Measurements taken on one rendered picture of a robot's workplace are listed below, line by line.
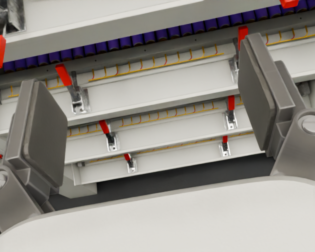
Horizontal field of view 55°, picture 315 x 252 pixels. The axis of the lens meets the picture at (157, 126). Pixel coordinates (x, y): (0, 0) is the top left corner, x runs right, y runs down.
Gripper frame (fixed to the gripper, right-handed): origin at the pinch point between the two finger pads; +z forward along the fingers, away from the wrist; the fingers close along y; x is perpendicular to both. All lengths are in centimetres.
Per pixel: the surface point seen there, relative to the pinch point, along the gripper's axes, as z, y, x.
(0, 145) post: 24, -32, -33
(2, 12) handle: 20.0, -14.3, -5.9
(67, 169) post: 32, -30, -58
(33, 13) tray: 21.5, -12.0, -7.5
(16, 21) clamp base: 19.9, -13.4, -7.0
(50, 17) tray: 20.7, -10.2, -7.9
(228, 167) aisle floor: 36, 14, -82
